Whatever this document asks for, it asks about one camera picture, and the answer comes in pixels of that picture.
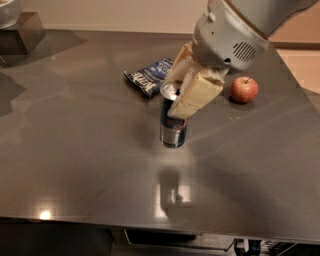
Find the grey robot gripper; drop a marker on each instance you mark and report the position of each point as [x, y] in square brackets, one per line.
[224, 40]

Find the blue silver Red Bull can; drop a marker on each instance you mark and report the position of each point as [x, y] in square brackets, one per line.
[172, 130]

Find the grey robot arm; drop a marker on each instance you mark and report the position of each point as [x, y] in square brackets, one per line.
[267, 16]

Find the blue chip bag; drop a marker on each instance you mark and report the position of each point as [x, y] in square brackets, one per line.
[150, 78]

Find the red apple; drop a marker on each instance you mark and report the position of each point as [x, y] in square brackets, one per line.
[244, 89]

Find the dark wooden block stand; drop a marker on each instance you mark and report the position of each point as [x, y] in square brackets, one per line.
[23, 37]

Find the black caster wheel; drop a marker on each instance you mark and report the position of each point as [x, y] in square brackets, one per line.
[247, 247]

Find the white bowl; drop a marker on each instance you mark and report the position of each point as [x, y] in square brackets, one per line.
[10, 11]

